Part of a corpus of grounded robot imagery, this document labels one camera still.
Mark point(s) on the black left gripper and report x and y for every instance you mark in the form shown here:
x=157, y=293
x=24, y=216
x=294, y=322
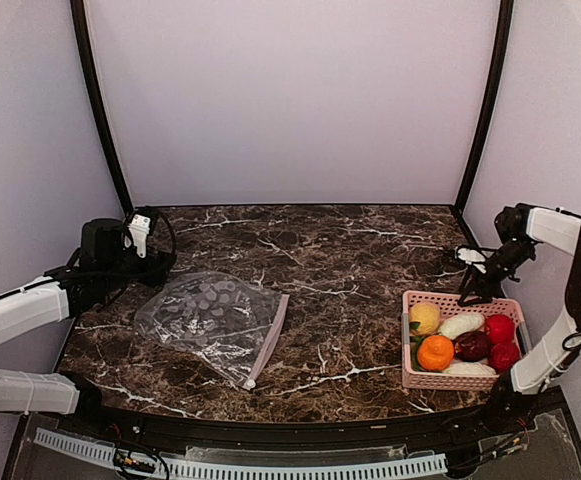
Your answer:
x=158, y=270

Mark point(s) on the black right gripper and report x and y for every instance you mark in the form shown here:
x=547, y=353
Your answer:
x=488, y=290

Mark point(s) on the red apple toy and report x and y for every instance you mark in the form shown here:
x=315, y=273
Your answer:
x=499, y=329
x=503, y=356

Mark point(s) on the yellow lemon toy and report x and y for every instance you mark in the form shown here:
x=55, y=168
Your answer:
x=428, y=315

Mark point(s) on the dark red onion toy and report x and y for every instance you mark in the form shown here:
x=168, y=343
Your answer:
x=472, y=346

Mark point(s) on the orange tangerine toy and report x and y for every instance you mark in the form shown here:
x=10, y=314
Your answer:
x=435, y=353

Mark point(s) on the clear zip top bag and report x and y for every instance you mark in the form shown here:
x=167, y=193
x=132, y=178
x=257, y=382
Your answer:
x=232, y=326

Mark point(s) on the pink plastic basket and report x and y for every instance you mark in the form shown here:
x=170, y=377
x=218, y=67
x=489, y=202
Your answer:
x=416, y=377

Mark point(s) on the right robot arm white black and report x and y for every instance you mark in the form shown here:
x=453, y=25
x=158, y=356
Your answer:
x=521, y=228

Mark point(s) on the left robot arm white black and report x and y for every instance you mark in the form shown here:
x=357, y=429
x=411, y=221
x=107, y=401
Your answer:
x=113, y=254

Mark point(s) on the white bun toy upper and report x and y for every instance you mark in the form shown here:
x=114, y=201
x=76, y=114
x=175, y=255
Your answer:
x=461, y=323

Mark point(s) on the white bun toy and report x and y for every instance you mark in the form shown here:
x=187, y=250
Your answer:
x=461, y=323
x=469, y=369

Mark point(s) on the white bun toy lower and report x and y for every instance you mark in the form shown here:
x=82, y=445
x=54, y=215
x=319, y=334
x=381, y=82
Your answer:
x=469, y=369

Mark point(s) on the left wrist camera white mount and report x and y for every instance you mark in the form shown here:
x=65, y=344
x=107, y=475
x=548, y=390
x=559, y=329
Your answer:
x=138, y=232

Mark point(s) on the black front rail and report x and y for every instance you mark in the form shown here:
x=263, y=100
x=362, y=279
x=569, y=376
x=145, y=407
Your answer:
x=457, y=432

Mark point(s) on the white slotted cable duct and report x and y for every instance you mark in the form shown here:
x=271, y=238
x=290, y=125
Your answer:
x=232, y=464

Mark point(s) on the left black frame post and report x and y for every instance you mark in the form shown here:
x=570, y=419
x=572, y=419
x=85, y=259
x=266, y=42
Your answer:
x=98, y=109

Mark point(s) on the black frame post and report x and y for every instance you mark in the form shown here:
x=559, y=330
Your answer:
x=98, y=109
x=490, y=95

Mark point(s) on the right black frame post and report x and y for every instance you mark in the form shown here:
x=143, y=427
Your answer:
x=490, y=95

